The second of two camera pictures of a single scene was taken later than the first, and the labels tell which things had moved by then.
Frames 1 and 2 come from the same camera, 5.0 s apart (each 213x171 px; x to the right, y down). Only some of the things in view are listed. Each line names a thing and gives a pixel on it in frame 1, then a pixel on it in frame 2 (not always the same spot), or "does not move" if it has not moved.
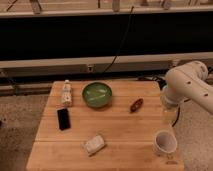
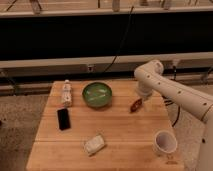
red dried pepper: x=136 y=105 does not move
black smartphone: x=63 y=119 does not move
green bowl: x=97 y=94 does not move
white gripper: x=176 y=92 -> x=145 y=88
